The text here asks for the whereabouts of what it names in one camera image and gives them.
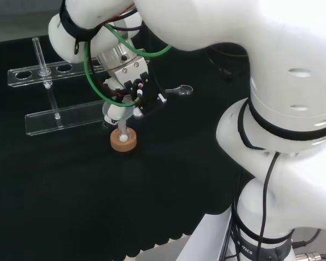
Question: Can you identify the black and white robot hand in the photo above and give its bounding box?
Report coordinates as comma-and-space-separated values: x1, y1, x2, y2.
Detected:
102, 71, 168, 128

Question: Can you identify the clear glass weighing funnel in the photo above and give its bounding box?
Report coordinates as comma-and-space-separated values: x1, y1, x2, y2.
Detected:
164, 84, 195, 97

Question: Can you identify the clear round-bottom flask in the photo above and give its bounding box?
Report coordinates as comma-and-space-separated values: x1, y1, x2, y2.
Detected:
115, 126, 133, 146

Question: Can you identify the clear funnel stand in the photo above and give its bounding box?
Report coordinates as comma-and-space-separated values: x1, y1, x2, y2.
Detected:
7, 37, 118, 137

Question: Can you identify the black bench cloth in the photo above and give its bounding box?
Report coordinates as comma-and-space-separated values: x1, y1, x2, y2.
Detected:
0, 34, 258, 258

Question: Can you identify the green cable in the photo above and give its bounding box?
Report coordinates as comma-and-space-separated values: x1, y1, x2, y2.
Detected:
84, 23, 174, 107

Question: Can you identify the brown cork ring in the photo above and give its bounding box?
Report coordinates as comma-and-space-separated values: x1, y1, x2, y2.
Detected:
110, 128, 137, 155

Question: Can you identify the black cable with plug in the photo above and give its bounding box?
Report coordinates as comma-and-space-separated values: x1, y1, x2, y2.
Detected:
205, 45, 235, 81

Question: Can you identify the thin black cable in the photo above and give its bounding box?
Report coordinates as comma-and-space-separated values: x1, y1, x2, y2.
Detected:
256, 151, 280, 261

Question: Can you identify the grey metal base plate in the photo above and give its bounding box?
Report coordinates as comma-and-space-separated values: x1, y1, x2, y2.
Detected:
135, 208, 236, 261

